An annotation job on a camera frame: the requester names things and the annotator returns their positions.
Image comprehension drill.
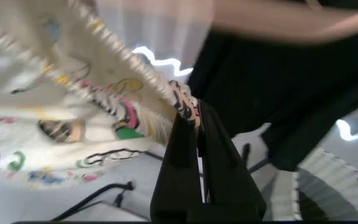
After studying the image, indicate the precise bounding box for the cream printed garment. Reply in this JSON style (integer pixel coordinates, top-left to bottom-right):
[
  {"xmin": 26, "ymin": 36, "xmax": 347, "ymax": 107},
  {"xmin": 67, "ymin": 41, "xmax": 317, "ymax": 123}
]
[{"xmin": 0, "ymin": 0, "xmax": 202, "ymax": 191}]

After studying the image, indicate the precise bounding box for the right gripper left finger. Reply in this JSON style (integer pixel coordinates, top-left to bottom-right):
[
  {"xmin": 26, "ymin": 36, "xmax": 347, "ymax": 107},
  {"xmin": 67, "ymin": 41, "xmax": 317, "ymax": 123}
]
[{"xmin": 150, "ymin": 112, "xmax": 204, "ymax": 222}]

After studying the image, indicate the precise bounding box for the black short-sleeved shirt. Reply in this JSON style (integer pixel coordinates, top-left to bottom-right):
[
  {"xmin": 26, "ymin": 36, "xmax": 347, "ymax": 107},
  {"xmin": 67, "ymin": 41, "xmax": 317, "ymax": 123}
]
[{"xmin": 186, "ymin": 0, "xmax": 358, "ymax": 172}]

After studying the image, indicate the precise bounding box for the pink clothes hanger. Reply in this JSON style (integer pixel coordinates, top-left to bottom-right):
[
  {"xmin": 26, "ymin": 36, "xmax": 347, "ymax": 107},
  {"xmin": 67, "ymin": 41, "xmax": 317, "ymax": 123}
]
[{"xmin": 211, "ymin": 0, "xmax": 358, "ymax": 44}]

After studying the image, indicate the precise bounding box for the white laundry basket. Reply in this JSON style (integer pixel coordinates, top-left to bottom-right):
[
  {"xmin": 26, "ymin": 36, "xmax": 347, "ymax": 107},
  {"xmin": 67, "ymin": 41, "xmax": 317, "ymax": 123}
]
[{"xmin": 267, "ymin": 147, "xmax": 358, "ymax": 222}]

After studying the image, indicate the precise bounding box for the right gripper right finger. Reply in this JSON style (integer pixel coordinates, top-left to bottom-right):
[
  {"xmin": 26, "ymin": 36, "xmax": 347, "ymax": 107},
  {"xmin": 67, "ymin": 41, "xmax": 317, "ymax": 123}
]
[{"xmin": 196, "ymin": 99, "xmax": 267, "ymax": 222}]

